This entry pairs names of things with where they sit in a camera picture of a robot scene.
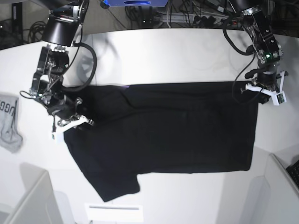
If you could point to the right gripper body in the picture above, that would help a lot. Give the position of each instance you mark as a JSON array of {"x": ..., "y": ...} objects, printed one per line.
[{"x": 65, "y": 114}]

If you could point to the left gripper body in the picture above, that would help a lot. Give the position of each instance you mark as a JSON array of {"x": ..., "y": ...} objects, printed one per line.
[{"x": 268, "y": 83}]

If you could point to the black T-shirt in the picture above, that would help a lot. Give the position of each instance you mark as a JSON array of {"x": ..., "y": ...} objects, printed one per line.
[{"x": 162, "y": 128}]

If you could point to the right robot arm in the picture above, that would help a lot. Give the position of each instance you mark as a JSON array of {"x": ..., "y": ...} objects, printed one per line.
[{"x": 65, "y": 23}]

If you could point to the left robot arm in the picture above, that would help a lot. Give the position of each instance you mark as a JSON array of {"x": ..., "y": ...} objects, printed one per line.
[{"x": 264, "y": 47}]

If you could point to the grey printed garment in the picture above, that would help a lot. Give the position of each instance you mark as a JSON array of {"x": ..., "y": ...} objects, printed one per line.
[{"x": 9, "y": 137}]

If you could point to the black keyboard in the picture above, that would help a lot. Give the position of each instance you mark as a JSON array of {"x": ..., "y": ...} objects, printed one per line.
[{"x": 293, "y": 171}]

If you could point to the left white partition panel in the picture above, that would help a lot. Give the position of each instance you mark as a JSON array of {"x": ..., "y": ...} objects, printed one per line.
[{"x": 40, "y": 204}]

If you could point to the white partition panel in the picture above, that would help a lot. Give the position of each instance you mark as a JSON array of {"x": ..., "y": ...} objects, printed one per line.
[
  {"x": 40, "y": 204},
  {"x": 272, "y": 198}
]

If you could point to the white slotted tray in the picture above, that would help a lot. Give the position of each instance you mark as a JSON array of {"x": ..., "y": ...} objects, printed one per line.
[{"x": 114, "y": 213}]

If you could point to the white power strip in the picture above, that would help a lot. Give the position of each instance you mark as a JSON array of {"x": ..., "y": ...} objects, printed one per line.
[{"x": 207, "y": 20}]

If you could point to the right white partition panel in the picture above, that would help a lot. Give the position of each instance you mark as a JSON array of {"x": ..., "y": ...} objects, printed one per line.
[{"x": 272, "y": 198}]

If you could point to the blue box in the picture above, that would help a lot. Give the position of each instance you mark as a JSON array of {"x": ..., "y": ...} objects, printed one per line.
[{"x": 127, "y": 3}]

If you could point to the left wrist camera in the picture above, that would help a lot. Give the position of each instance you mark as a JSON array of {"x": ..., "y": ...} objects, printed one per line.
[{"x": 279, "y": 98}]

